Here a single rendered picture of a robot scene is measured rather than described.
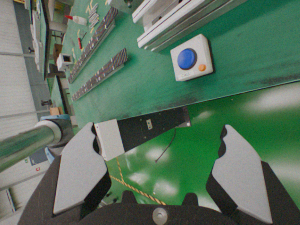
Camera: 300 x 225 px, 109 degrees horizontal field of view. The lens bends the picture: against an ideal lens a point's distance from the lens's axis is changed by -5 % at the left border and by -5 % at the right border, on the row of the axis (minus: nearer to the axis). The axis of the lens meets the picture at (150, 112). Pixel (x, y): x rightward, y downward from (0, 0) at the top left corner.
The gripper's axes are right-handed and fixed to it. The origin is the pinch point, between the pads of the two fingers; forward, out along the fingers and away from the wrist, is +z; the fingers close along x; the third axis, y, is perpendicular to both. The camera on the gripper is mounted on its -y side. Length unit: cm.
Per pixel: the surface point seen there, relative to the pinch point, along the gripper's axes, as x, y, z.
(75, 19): -48, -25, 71
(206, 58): 10.3, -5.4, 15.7
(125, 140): -18, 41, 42
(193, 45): 7.8, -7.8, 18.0
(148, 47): -2.3, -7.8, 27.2
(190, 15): 7.1, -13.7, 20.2
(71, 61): -76, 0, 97
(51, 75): -334, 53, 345
